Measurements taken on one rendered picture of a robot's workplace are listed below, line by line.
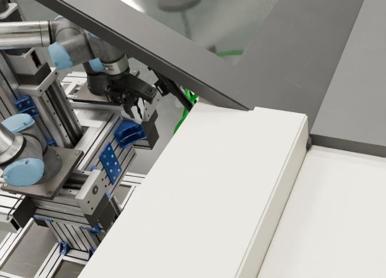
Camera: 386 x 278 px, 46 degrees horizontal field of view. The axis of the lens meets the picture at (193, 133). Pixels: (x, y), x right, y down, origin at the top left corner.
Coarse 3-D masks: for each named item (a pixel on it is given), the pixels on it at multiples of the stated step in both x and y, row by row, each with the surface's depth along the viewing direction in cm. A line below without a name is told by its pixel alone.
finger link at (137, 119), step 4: (132, 108) 139; (136, 108) 141; (124, 112) 143; (132, 112) 139; (136, 112) 141; (124, 116) 144; (128, 116) 143; (136, 116) 142; (136, 120) 142; (140, 120) 144
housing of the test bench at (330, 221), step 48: (384, 0) 113; (384, 48) 99; (336, 96) 91; (384, 96) 88; (336, 144) 84; (384, 144) 79; (336, 192) 77; (384, 192) 75; (288, 240) 72; (336, 240) 71; (384, 240) 69
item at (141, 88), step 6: (126, 78) 134; (132, 78) 134; (138, 78) 135; (120, 84) 134; (126, 84) 133; (132, 84) 133; (138, 84) 134; (144, 84) 134; (132, 90) 133; (138, 90) 133; (144, 90) 133; (150, 90) 133; (156, 90) 135; (138, 96) 134; (144, 96) 133; (150, 96) 133
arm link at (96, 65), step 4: (80, 28) 153; (84, 32) 152; (92, 60) 151; (96, 60) 151; (92, 64) 152; (96, 64) 152; (100, 64) 152; (92, 68) 154; (96, 68) 153; (100, 68) 153
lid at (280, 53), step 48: (48, 0) 88; (96, 0) 90; (144, 0) 96; (192, 0) 100; (240, 0) 105; (288, 0) 107; (336, 0) 113; (144, 48) 86; (192, 48) 89; (240, 48) 96; (288, 48) 98; (336, 48) 102; (240, 96) 86; (288, 96) 89
